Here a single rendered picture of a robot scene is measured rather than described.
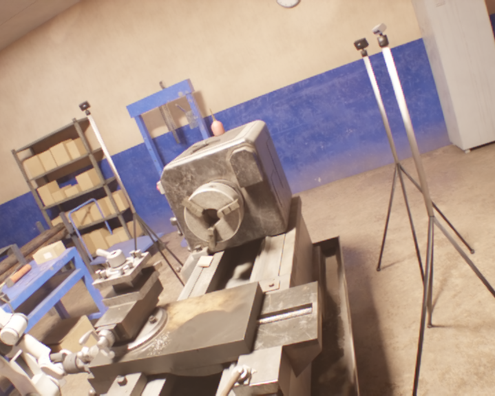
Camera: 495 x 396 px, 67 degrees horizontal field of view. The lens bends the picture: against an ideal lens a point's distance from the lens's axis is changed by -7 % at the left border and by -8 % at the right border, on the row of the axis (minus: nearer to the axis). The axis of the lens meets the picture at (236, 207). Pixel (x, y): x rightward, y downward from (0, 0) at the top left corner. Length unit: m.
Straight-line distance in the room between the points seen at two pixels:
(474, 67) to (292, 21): 2.09
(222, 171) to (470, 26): 3.56
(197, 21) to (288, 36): 1.13
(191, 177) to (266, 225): 0.43
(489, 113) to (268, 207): 3.51
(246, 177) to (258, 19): 3.50
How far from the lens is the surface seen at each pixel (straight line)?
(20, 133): 6.66
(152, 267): 1.50
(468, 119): 4.90
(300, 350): 1.17
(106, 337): 1.34
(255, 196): 1.89
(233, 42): 5.16
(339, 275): 2.33
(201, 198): 1.72
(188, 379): 1.48
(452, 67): 4.79
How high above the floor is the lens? 1.56
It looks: 16 degrees down
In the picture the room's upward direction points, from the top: 22 degrees counter-clockwise
